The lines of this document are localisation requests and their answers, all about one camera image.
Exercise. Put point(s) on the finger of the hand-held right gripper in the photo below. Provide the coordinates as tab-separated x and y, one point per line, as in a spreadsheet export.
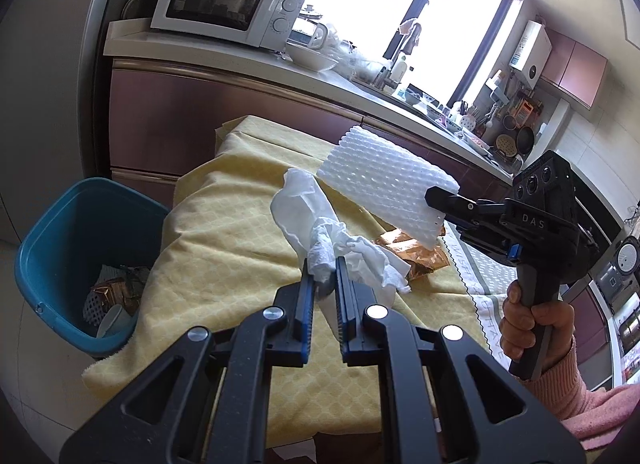
455	204
482	234

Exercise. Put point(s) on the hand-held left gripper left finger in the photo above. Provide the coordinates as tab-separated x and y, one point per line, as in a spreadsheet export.
302	314

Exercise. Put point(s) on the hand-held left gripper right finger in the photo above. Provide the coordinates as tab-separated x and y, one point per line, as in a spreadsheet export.
345	314

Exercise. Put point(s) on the gold snack wrapper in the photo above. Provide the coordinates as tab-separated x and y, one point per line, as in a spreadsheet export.
420	256

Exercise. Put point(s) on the white foam fruit net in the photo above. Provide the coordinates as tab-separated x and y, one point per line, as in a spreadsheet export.
380	179

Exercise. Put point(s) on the white tissue paper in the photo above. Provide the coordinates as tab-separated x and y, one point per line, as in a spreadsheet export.
305	209

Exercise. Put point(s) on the blue plastic bin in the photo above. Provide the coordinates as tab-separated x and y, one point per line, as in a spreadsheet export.
65	234

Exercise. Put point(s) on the person's right hand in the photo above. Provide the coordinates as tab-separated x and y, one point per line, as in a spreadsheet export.
555	329

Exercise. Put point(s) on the pale patterned cloth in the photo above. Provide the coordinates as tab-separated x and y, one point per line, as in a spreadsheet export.
480	279

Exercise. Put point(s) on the black frying pan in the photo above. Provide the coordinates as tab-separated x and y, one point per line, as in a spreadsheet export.
525	140

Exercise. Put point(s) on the yellow tablecloth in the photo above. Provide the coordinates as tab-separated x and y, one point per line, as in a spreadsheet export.
230	254

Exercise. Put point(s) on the white soap bottle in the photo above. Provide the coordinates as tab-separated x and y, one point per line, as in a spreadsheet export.
397	73

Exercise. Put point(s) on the metal kitchen faucet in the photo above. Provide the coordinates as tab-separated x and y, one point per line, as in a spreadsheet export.
400	54

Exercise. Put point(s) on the white water heater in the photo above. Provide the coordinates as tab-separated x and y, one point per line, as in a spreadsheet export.
530	51

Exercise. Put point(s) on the white paper cup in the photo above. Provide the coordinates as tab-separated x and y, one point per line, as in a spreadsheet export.
116	321

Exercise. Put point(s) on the crumpled gold wrapper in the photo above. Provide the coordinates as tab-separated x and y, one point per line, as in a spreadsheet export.
110	294

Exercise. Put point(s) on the kitchen window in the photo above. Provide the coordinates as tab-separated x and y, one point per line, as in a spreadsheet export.
440	9

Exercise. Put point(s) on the wide white bowl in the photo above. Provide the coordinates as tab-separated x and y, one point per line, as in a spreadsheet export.
312	59

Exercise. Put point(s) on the white mesh net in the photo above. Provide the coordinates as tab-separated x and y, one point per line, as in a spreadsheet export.
97	309

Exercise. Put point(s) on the brown kitchen base cabinet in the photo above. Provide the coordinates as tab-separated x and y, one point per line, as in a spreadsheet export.
210	114

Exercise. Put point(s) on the grey refrigerator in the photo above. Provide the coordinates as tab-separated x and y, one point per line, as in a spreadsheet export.
45	94

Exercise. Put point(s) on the pink wall cabinet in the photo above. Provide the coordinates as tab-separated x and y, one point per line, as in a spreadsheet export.
575	66

